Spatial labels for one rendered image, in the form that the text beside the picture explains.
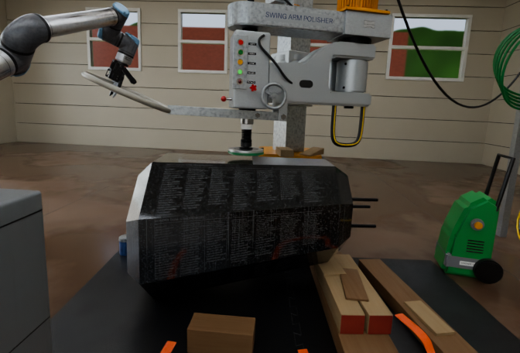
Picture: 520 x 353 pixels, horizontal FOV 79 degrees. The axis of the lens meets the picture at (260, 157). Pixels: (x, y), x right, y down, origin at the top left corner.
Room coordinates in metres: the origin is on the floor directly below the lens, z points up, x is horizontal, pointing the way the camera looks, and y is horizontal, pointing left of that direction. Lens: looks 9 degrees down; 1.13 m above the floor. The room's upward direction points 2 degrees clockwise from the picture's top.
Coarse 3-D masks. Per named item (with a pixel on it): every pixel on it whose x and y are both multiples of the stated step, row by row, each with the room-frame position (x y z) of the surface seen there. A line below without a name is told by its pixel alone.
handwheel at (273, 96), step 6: (270, 84) 1.77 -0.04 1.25; (276, 84) 1.78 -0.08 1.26; (264, 90) 1.76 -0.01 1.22; (282, 90) 1.79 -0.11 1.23; (270, 96) 1.77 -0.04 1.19; (276, 96) 1.77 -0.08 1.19; (264, 102) 1.76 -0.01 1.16; (282, 102) 1.79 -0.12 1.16; (270, 108) 1.77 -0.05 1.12; (276, 108) 1.78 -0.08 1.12
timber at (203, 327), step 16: (192, 320) 1.33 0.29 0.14; (208, 320) 1.33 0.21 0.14; (224, 320) 1.34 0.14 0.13; (240, 320) 1.34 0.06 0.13; (192, 336) 1.27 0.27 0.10; (208, 336) 1.27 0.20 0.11; (224, 336) 1.26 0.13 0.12; (240, 336) 1.26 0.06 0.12; (192, 352) 1.27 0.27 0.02; (208, 352) 1.27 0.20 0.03; (224, 352) 1.26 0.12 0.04; (240, 352) 1.26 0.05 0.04
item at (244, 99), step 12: (252, 36) 1.80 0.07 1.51; (264, 36) 1.82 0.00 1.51; (252, 48) 1.80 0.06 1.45; (264, 48) 1.82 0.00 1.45; (252, 60) 1.80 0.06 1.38; (264, 60) 1.82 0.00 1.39; (264, 72) 1.82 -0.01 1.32; (264, 84) 1.82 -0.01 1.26; (240, 96) 1.79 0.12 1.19; (252, 96) 1.80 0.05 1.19; (264, 96) 1.82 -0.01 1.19; (240, 108) 1.88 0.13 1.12; (252, 108) 1.81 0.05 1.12; (264, 108) 1.82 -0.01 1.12
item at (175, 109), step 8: (176, 112) 1.76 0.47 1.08; (184, 112) 1.77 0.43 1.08; (192, 112) 1.78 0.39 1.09; (200, 112) 1.79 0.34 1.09; (208, 112) 1.80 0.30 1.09; (216, 112) 1.81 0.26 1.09; (224, 112) 1.82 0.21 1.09; (232, 112) 1.83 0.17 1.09; (240, 112) 1.84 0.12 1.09; (248, 112) 1.85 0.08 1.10; (256, 112) 1.86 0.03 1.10; (264, 112) 1.87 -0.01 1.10; (272, 112) 1.88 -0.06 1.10; (272, 120) 1.88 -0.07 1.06
